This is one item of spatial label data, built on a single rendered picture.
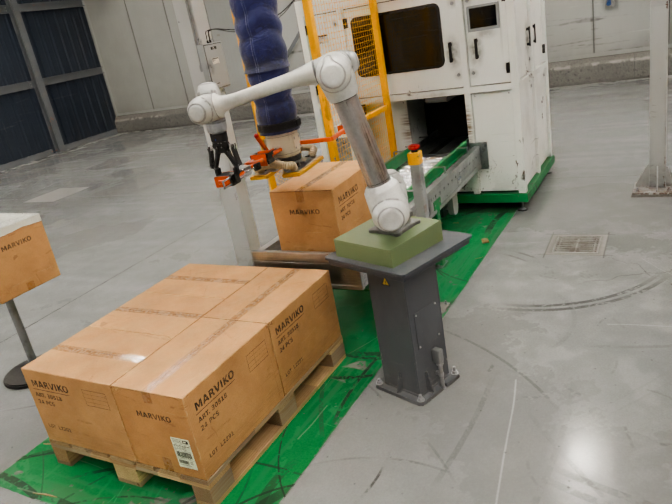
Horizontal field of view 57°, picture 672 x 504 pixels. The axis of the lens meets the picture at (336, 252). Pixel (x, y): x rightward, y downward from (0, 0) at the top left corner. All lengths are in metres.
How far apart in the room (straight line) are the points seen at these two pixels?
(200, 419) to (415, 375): 1.05
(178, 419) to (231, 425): 0.28
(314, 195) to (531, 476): 1.73
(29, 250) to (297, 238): 1.57
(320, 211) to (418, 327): 0.87
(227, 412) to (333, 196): 1.27
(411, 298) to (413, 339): 0.20
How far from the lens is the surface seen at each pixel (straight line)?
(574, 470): 2.72
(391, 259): 2.65
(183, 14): 4.43
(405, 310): 2.88
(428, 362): 3.09
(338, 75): 2.40
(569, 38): 11.73
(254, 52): 3.18
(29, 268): 4.03
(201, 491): 2.79
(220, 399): 2.68
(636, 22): 11.63
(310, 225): 3.43
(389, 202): 2.52
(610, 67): 11.58
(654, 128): 5.62
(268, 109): 3.21
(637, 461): 2.79
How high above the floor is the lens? 1.79
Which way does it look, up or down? 21 degrees down
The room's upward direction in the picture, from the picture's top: 11 degrees counter-clockwise
